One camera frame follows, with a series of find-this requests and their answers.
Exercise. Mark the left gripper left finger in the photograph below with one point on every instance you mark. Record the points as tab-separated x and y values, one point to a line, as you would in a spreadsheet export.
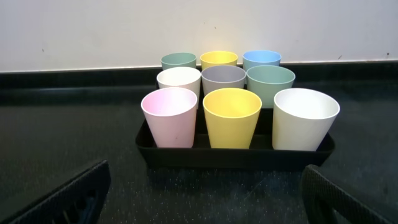
77	199

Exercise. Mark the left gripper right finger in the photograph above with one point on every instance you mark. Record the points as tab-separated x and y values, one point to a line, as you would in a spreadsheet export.
326	202

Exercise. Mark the white cup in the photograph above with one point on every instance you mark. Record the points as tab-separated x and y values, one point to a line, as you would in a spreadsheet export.
178	79
298	130

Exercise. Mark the pink cup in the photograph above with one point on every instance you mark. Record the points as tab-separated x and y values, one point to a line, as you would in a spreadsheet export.
171	124

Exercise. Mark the black tray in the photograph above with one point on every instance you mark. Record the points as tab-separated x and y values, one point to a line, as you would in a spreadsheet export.
233	157

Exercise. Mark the yellow cup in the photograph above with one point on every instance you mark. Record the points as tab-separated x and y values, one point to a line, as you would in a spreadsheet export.
218	57
231	127

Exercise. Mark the pale green cup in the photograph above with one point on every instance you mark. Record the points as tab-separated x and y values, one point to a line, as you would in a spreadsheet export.
269	84

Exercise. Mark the blue cup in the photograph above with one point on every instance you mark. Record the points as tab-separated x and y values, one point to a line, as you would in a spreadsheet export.
261	57

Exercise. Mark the grey cup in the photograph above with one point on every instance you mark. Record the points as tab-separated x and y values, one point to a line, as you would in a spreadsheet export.
223	77

